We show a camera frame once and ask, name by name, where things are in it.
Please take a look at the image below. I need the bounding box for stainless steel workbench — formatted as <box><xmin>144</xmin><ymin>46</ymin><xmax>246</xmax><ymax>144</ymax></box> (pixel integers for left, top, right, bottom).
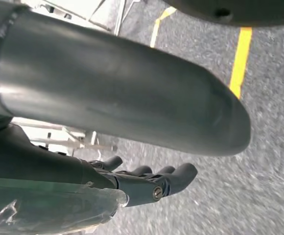
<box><xmin>10</xmin><ymin>0</ymin><xmax>142</xmax><ymax>156</ymax></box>

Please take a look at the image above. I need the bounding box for dark perforated robot body panel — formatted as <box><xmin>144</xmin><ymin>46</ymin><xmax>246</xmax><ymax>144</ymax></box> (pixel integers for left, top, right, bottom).
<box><xmin>162</xmin><ymin>0</ymin><xmax>284</xmax><ymax>28</ymax></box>

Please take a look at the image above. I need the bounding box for clear plastic cover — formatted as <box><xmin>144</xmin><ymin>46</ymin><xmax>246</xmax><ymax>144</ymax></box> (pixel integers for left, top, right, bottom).
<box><xmin>0</xmin><ymin>177</ymin><xmax>129</xmax><ymax>235</ymax></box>

